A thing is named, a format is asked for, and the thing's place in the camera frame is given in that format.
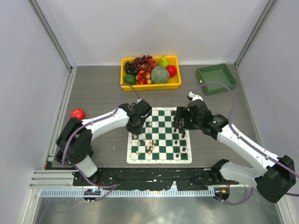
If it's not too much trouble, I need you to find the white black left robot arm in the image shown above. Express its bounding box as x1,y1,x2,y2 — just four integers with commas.
55,99,152,186

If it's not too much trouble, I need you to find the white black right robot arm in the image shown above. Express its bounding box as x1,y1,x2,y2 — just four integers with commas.
174,99,296,203

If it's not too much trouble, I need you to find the green white chess mat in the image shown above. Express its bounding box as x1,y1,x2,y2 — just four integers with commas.
127,107,192,165

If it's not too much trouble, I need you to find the green lime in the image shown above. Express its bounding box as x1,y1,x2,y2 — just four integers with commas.
123,74,137,85

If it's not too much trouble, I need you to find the red cherries cluster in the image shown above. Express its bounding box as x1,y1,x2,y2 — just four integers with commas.
135,59,157,85

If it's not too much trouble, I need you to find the red apple in tray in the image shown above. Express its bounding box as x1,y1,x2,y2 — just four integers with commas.
166,65,177,78

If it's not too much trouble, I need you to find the green melon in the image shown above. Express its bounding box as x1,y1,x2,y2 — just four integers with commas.
150,66,170,84

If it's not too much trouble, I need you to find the dark purple grape bunch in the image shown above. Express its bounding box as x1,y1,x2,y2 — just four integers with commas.
123,55,156,76

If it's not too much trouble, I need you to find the green square box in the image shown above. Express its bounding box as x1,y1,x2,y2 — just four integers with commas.
196,63,237,96

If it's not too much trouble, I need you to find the green pear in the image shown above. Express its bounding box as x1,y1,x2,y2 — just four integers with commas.
158,55,170,68

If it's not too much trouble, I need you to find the red apple on table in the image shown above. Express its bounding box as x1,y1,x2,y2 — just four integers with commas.
71,108,85,120

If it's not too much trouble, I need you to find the black tray at left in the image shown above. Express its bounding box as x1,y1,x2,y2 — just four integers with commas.
54,151,63,164

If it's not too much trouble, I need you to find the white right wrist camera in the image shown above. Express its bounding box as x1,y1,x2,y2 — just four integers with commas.
187,91,203,101

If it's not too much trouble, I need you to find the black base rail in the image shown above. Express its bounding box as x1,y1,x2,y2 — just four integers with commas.
72,168,238,191

